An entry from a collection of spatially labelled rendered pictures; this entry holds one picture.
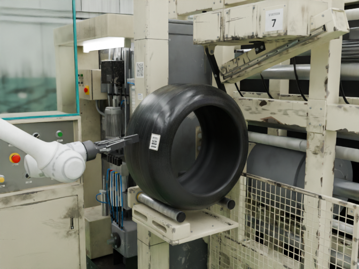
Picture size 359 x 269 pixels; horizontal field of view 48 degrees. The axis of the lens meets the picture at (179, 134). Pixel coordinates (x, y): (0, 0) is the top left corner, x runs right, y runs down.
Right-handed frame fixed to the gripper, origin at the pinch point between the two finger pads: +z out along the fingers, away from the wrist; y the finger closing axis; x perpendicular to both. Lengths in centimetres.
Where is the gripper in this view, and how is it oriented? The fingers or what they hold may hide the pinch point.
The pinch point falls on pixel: (130, 139)
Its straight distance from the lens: 161.8
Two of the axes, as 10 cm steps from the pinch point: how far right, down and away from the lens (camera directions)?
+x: 1.1, 9.7, 2.3
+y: -5.7, -1.3, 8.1
